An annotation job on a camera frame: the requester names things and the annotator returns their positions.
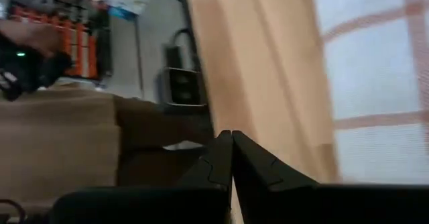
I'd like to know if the black electrical box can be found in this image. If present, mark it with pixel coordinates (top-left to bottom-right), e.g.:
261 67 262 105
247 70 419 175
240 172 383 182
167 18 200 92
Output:
156 27 209 115

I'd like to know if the brown cardboard box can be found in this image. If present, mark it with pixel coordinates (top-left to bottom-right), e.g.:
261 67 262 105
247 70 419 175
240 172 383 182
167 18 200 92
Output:
0 89 215 215

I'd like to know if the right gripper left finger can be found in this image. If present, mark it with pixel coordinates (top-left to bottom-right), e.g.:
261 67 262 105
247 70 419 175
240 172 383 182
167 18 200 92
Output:
50 129 234 224

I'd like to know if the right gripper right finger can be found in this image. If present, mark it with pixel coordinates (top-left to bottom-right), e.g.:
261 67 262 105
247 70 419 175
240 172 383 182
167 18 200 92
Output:
231 129 429 224

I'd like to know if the orange and black crate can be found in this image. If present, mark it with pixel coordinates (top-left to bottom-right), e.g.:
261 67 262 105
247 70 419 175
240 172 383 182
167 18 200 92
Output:
8 2 113 81

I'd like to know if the white towel with red checks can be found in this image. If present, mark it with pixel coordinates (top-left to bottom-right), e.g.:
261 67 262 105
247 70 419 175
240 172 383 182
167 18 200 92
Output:
310 0 429 185

